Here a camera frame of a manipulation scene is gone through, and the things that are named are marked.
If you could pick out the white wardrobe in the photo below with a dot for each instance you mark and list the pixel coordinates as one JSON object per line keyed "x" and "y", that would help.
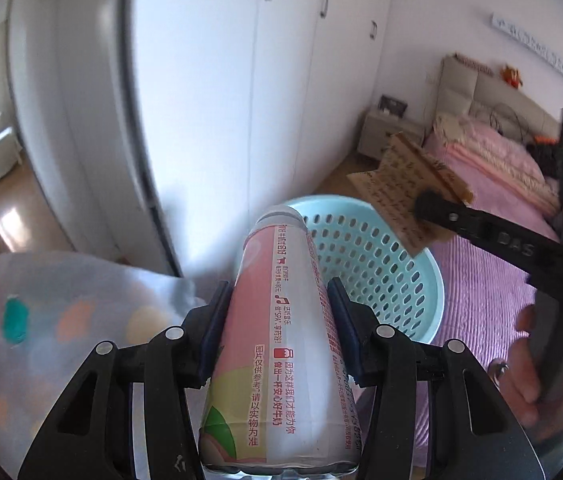
{"x": 221, "y": 85}

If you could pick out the beige padded headboard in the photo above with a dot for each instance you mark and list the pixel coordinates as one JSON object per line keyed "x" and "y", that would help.
{"x": 461, "y": 90}

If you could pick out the green plastic wrapper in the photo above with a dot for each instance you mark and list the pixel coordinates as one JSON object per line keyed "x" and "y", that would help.
{"x": 14, "y": 322}

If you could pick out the light blue plastic basket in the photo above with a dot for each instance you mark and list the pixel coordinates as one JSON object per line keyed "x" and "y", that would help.
{"x": 376, "y": 270}

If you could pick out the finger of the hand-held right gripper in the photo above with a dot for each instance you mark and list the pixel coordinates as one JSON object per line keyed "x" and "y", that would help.
{"x": 491, "y": 235}

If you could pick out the person's right hand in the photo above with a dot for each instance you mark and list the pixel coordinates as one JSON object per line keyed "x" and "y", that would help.
{"x": 524, "y": 380}

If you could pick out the pink white drink bottle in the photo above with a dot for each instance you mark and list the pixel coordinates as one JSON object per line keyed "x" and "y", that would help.
{"x": 281, "y": 340}

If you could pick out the dark picture frame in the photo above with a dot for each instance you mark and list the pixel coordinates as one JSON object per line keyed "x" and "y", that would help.
{"x": 392, "y": 105}

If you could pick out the grey sliding door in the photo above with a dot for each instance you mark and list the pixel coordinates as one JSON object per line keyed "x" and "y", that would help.
{"x": 76, "y": 110}

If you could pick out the orange plush toy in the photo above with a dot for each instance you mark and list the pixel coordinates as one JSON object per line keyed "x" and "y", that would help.
{"x": 511, "y": 76}

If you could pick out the brown paper box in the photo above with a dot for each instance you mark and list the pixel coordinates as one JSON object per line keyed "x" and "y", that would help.
{"x": 401, "y": 190}

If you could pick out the bed with purple cover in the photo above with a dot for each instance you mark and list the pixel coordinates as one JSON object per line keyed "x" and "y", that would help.
{"x": 486, "y": 285}

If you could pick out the white wall lettering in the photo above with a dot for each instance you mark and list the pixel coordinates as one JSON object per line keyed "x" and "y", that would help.
{"x": 536, "y": 42}

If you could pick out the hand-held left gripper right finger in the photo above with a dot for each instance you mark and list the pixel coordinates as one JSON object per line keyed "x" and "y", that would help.
{"x": 344, "y": 325}

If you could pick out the folded pink quilt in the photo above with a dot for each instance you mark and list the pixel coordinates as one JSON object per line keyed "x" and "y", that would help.
{"x": 501, "y": 165}

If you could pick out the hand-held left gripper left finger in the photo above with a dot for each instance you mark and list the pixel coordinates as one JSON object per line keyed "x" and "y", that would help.
{"x": 214, "y": 325}

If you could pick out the beige nightstand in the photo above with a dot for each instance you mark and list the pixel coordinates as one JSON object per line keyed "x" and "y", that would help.
{"x": 376, "y": 132}

